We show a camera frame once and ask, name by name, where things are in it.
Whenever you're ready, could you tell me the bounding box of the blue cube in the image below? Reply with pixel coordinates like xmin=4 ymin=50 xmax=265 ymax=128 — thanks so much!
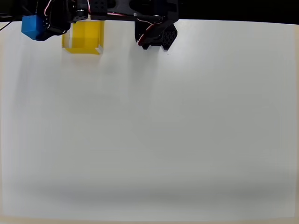
xmin=21 ymin=14 xmax=45 ymax=42

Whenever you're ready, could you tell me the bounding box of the yellow open box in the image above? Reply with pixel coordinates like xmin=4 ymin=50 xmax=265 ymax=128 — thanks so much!
xmin=61 ymin=20 xmax=105 ymax=56

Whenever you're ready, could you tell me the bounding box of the red white servo wire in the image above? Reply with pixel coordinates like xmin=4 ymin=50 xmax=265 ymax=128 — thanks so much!
xmin=43 ymin=0 xmax=52 ymax=27
xmin=137 ymin=20 xmax=165 ymax=46

